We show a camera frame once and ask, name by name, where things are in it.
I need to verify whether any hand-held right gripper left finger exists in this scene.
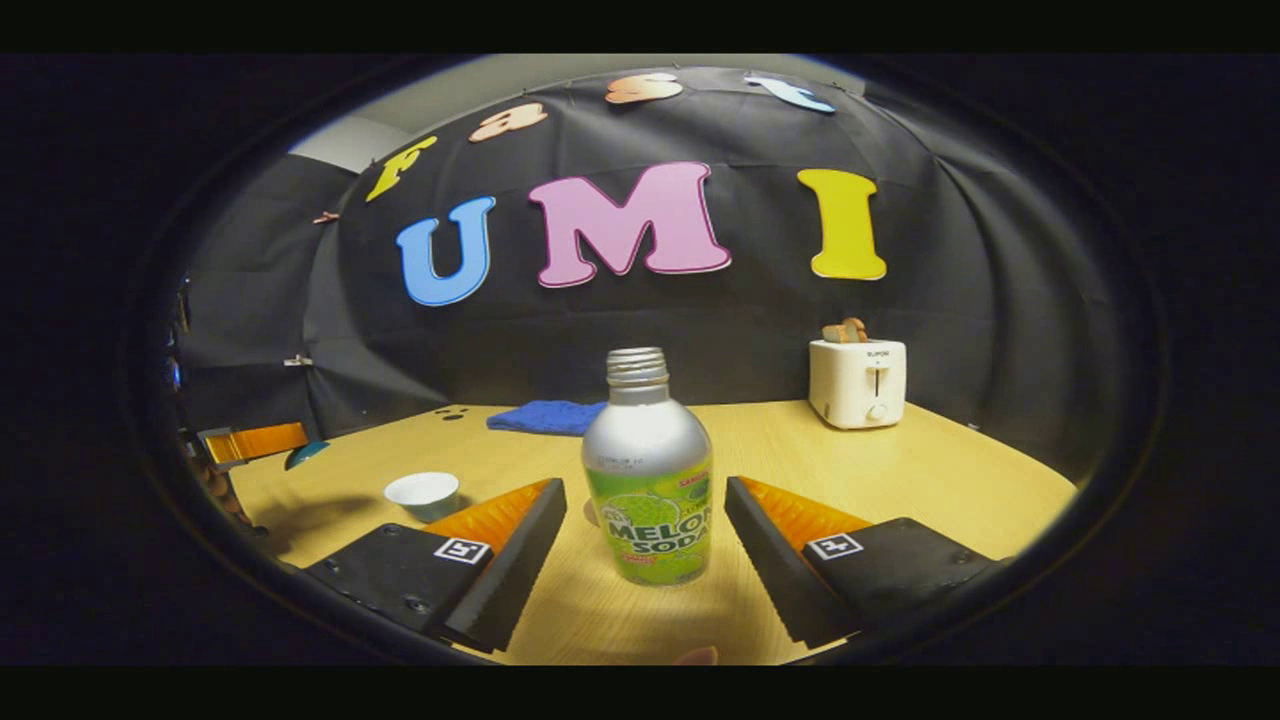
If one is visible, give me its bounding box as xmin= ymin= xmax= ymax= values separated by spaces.
xmin=300 ymin=477 xmax=568 ymax=654

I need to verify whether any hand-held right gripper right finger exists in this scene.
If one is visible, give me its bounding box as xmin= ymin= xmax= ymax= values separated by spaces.
xmin=725 ymin=476 xmax=1006 ymax=649

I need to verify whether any teal teacup white inside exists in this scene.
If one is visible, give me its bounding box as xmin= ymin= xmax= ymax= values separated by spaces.
xmin=384 ymin=472 xmax=461 ymax=523

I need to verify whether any silver green label water bottle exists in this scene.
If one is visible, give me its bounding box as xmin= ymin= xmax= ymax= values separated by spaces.
xmin=581 ymin=347 xmax=714 ymax=587

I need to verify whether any blue folded towel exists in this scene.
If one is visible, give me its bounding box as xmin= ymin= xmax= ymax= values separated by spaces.
xmin=486 ymin=400 xmax=608 ymax=437

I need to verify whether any white toaster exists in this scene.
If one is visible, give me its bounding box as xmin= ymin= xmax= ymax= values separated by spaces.
xmin=808 ymin=339 xmax=908 ymax=431

